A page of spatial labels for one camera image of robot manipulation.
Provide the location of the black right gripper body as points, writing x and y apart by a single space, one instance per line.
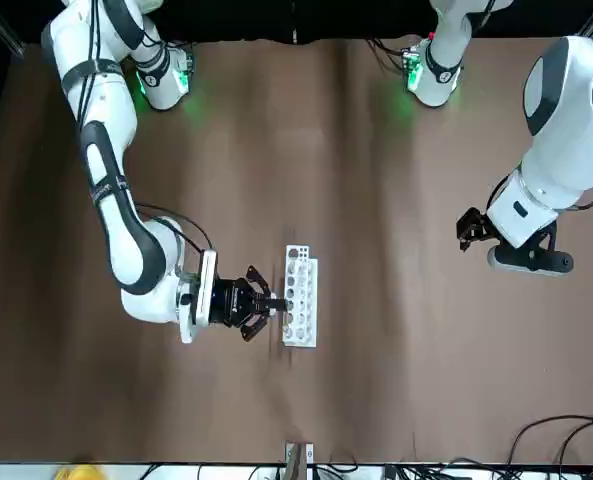
226 302

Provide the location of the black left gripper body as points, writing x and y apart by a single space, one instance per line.
492 229

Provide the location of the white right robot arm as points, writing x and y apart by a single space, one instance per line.
101 100

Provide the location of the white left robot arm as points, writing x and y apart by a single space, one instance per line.
566 125

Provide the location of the clear glass test tube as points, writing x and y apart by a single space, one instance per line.
292 237
288 328

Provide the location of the white test tube rack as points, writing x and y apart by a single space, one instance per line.
312 300

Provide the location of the silver metal frame post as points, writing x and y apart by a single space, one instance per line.
298 460

